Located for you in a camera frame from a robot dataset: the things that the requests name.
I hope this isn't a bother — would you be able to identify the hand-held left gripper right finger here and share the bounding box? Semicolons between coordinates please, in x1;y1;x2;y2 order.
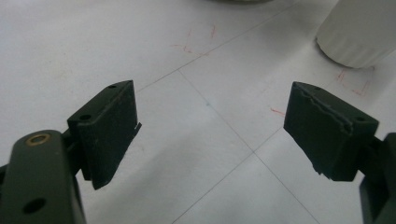
283;81;380;182

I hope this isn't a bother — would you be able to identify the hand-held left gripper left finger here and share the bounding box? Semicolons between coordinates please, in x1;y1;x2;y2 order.
66;79;143;190

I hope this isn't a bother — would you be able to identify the white ribbed cup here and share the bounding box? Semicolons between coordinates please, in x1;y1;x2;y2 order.
315;0;396;69

